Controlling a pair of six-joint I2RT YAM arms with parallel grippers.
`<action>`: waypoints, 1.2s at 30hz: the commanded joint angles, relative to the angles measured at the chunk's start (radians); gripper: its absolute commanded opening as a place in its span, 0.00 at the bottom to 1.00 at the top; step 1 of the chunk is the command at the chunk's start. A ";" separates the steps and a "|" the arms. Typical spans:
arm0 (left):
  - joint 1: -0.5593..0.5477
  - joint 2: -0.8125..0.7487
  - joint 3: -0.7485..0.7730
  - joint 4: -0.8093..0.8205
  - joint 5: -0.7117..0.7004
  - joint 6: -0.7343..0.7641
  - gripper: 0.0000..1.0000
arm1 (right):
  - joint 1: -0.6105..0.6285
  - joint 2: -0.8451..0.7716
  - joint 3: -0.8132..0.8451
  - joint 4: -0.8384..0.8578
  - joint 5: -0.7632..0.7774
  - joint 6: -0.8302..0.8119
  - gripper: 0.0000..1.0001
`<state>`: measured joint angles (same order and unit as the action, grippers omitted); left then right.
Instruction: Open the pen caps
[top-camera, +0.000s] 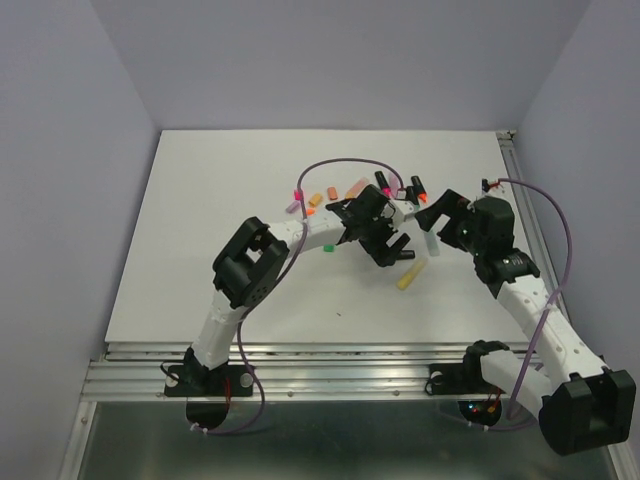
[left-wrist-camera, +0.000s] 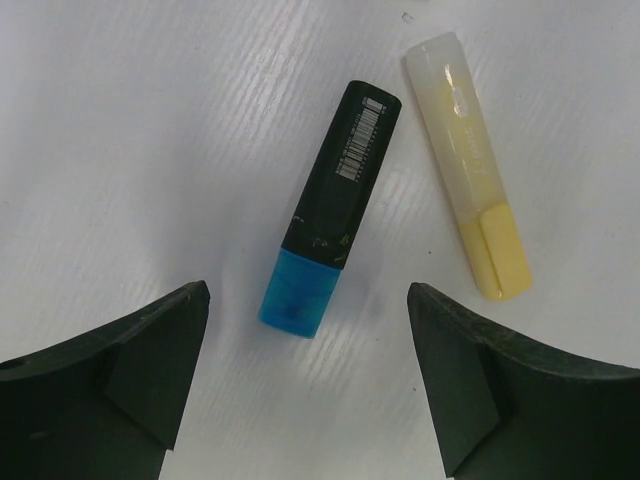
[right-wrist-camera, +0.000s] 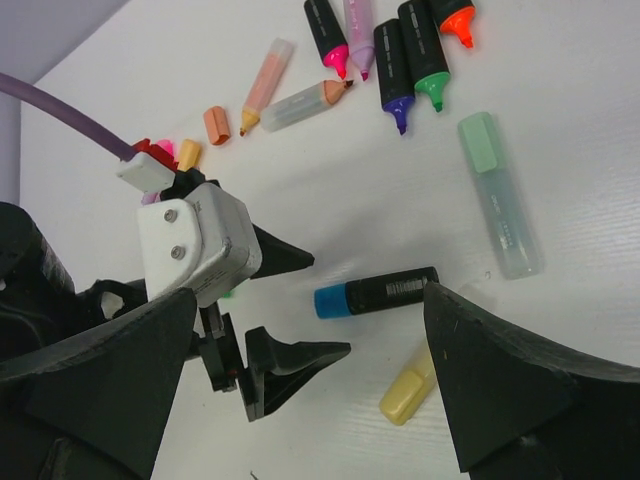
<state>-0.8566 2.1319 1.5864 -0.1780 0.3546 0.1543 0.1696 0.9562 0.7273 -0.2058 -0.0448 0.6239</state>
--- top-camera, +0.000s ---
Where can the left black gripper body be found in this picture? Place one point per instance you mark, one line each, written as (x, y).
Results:
(379, 226)

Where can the aluminium front rail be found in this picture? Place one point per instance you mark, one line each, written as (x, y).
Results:
(130, 372)

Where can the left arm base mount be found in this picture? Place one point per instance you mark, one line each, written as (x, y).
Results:
(209, 395)

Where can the pastel orange pen cap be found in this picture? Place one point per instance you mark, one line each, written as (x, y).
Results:
(315, 200)

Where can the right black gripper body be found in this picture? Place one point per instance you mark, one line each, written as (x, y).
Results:
(465, 235)

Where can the pastel lilac highlighter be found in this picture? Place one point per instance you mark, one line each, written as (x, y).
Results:
(394, 187)

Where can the pink black highlighter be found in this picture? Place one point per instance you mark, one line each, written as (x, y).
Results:
(385, 183)

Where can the pastel orange highlighter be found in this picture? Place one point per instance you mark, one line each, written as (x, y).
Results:
(356, 188)

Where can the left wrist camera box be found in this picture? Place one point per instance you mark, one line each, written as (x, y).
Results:
(403, 211)

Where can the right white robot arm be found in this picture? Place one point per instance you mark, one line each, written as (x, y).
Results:
(579, 402)

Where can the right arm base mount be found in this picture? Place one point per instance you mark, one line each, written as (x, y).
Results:
(466, 378)

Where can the pastel yellow highlighter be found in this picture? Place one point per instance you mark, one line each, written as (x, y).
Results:
(412, 273)

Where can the aluminium rail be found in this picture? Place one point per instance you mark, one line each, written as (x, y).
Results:
(524, 199)
(130, 372)

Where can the lilac pen cap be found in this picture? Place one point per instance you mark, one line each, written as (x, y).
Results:
(292, 207)

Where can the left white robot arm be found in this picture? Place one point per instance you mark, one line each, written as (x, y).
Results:
(249, 266)

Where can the aluminium right rail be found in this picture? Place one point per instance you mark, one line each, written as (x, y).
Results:
(524, 199)

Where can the pastel green highlighter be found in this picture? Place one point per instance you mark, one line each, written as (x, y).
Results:
(432, 243)

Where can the orange black highlighter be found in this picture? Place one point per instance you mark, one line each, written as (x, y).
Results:
(419, 190)

